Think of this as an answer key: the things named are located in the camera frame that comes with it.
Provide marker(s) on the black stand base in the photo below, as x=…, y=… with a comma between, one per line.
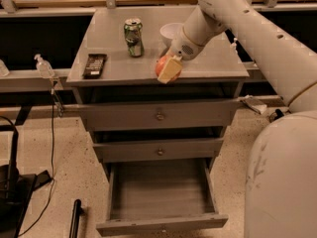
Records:
x=16, y=189

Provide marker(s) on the white bowl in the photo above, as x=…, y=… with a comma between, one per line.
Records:
x=169, y=32

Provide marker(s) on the grey top drawer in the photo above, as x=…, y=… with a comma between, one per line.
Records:
x=158, y=115

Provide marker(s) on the grey open bottom drawer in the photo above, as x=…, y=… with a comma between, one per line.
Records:
x=168, y=195

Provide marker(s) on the red apple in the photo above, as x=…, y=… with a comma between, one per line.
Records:
x=161, y=66

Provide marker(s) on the grey drawer cabinet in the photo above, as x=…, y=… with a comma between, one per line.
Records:
x=216, y=74

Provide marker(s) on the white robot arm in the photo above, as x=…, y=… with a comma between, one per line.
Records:
x=281, y=180

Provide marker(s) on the green soda can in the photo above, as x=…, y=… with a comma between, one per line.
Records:
x=133, y=37

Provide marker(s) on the small white pump bottle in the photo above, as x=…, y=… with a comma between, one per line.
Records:
x=234, y=45

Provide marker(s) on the clear sanitizer pump bottle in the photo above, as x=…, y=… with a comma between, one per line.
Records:
x=43, y=67

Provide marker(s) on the black bar on floor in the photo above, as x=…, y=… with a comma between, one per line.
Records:
x=77, y=211

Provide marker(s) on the black remote control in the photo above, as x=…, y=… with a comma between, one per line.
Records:
x=94, y=66

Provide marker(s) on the grey middle drawer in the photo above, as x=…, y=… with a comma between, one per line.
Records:
x=157, y=150

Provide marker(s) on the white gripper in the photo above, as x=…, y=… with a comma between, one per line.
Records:
x=183, y=48

